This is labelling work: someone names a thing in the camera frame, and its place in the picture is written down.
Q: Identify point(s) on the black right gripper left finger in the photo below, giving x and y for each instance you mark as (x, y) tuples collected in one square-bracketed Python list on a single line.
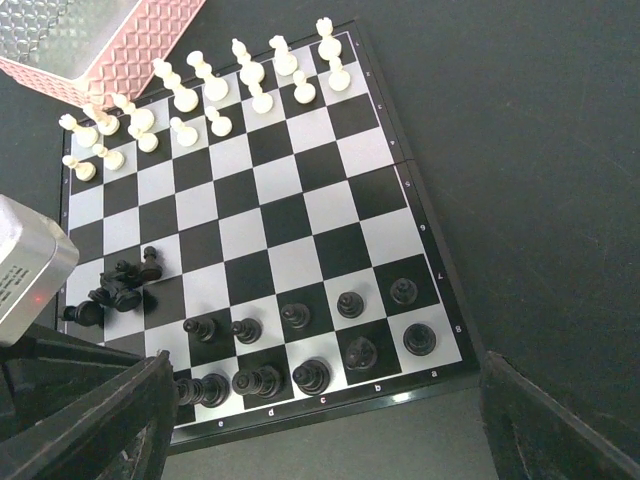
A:
[(120, 430)]

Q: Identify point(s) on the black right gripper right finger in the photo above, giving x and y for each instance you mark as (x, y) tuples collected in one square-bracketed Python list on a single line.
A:
[(548, 433)]

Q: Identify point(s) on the black king piece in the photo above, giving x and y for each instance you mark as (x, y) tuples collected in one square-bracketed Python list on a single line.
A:
[(210, 391)]

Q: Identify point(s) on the black bishop piece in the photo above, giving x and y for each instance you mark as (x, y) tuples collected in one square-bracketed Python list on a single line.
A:
[(312, 377)]

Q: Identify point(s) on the black and white chessboard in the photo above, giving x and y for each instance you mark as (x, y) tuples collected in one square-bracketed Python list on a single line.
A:
[(258, 233)]

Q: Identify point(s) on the black rook piece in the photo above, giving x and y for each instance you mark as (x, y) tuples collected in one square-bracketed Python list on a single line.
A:
[(419, 339)]

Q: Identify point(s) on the black knight piece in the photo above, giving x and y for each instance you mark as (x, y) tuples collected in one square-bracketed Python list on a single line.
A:
[(361, 354)]

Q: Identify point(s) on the pink metal tin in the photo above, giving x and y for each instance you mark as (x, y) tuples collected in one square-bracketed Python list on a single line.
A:
[(82, 52)]

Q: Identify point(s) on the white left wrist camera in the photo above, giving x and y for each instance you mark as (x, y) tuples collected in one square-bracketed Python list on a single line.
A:
[(37, 258)]

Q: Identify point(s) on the black pawn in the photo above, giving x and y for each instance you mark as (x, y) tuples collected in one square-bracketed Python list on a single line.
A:
[(350, 304), (404, 291), (150, 269)]

